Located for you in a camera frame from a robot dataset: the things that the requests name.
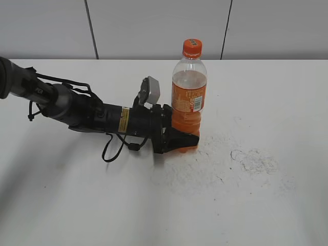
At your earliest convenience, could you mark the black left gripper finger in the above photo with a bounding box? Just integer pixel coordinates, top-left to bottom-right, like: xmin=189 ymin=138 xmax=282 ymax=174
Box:
xmin=162 ymin=127 xmax=199 ymax=153

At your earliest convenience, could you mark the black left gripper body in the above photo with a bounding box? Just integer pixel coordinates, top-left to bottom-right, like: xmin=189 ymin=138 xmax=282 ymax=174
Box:
xmin=128 ymin=104 xmax=173 ymax=154

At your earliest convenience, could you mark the orange drink plastic bottle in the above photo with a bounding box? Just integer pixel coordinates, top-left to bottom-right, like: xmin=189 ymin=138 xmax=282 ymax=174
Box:
xmin=170 ymin=38 xmax=208 ymax=155

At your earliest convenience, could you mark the orange bottle cap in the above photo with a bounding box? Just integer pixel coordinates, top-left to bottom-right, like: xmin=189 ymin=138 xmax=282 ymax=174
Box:
xmin=182 ymin=38 xmax=202 ymax=59

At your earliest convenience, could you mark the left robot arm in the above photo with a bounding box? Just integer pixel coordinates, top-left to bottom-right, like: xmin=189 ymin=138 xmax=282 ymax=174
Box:
xmin=1 ymin=57 xmax=199 ymax=154

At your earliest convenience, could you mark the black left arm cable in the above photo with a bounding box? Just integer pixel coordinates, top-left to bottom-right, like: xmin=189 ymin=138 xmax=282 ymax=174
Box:
xmin=101 ymin=132 xmax=152 ymax=162

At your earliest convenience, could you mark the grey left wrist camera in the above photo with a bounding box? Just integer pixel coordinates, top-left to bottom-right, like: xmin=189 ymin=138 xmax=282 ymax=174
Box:
xmin=137 ymin=76 xmax=160 ymax=106

